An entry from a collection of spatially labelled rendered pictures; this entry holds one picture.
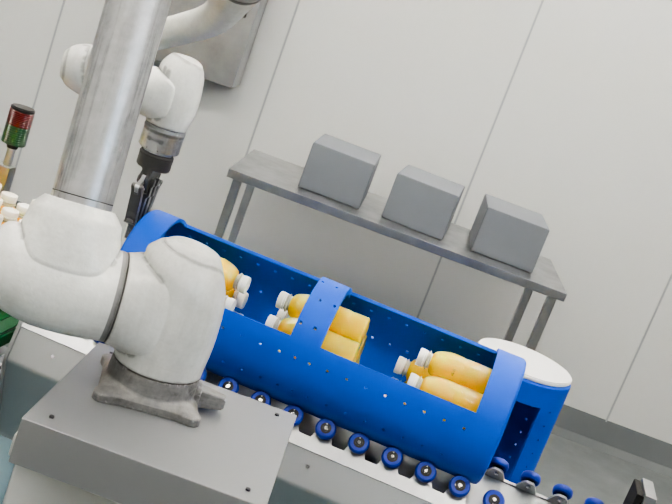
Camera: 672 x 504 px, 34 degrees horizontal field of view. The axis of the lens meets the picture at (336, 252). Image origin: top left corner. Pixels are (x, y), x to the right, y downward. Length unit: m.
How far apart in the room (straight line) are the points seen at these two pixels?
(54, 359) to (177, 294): 0.72
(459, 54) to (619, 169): 1.01
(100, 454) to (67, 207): 0.39
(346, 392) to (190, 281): 0.59
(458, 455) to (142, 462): 0.80
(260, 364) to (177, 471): 0.63
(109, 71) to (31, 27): 4.23
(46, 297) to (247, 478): 0.42
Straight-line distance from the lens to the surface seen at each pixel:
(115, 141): 1.78
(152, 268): 1.78
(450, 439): 2.24
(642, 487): 2.42
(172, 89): 2.30
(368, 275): 5.81
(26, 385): 2.49
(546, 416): 3.04
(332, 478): 2.32
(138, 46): 1.79
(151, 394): 1.82
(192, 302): 1.77
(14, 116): 2.90
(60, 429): 1.70
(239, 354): 2.27
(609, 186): 5.78
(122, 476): 1.69
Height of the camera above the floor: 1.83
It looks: 13 degrees down
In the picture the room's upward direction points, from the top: 20 degrees clockwise
